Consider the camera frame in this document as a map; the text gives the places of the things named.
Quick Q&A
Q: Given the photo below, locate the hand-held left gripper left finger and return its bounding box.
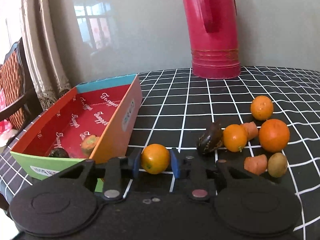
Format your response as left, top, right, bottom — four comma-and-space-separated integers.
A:
59, 148, 142, 203

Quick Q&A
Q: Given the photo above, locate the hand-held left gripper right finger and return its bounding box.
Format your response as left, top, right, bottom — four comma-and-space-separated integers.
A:
171, 148, 250, 201

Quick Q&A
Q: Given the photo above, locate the small orange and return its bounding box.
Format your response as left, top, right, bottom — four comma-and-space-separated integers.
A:
251, 96, 274, 121
222, 124, 248, 153
141, 144, 171, 175

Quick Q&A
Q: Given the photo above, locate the colourful cardboard box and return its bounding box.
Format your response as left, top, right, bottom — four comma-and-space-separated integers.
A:
10, 74, 143, 193

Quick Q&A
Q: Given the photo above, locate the dark passion fruit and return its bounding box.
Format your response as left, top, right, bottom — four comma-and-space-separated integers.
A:
196, 121, 223, 155

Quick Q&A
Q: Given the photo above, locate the carrot piece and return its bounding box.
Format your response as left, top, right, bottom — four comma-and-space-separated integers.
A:
244, 154, 268, 175
240, 121, 259, 140
80, 135, 99, 156

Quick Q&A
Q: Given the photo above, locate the black white grid tablecloth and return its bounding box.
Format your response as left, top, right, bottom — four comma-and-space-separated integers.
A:
0, 66, 320, 240

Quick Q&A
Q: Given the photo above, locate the dark avocado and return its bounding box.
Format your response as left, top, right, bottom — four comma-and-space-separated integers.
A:
48, 148, 70, 158

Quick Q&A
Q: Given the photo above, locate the green kiwi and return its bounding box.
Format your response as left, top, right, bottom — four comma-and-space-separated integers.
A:
267, 152, 288, 178

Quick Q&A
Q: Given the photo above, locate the large orange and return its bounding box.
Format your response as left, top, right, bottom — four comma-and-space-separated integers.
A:
259, 119, 290, 153

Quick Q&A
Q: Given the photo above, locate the red checked cloth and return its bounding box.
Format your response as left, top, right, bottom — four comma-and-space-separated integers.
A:
0, 89, 13, 135

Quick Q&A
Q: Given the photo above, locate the red metal jug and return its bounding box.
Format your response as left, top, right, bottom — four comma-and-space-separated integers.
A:
178, 0, 242, 80

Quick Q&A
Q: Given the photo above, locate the beige lace curtain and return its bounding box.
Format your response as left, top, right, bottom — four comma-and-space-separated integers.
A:
20, 0, 73, 111

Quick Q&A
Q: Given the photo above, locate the dark wooden wicker chair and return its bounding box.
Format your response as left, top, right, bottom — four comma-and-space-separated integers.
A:
0, 37, 43, 131

